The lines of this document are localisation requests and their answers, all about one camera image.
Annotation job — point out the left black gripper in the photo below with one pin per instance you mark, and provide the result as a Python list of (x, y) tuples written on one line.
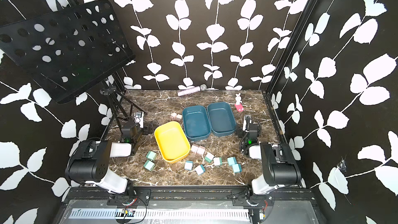
[(129, 122)]

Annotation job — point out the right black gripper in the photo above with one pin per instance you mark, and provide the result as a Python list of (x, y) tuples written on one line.
[(240, 134)]

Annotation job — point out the green plug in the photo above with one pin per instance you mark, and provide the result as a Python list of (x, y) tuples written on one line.
[(188, 165), (149, 165), (217, 161), (200, 169), (209, 157), (231, 161), (151, 155), (236, 168)]

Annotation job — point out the yellow storage tray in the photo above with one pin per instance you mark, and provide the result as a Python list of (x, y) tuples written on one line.
[(172, 142)]

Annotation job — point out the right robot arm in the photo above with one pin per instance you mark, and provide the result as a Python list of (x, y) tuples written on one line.
[(279, 167)]

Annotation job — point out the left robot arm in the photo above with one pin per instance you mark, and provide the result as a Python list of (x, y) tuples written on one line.
[(89, 164)]

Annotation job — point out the right teal storage tray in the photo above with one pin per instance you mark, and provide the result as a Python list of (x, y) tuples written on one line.
[(221, 119)]

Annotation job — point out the teal storage tray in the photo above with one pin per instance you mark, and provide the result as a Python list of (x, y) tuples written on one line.
[(196, 123), (221, 119)]

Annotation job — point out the left teal storage tray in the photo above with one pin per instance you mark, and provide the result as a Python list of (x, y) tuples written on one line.
[(196, 123)]

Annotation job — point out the white rabbit pink figurine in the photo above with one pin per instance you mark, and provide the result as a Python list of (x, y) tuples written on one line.
[(238, 103)]

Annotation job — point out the black tripod stand legs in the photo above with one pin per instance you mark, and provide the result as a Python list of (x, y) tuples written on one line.
[(119, 113)]

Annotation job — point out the black perforated music stand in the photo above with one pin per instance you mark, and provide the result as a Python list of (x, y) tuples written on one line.
[(69, 51)]

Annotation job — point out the black front mounting rail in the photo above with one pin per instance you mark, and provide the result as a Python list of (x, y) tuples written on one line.
[(239, 195)]

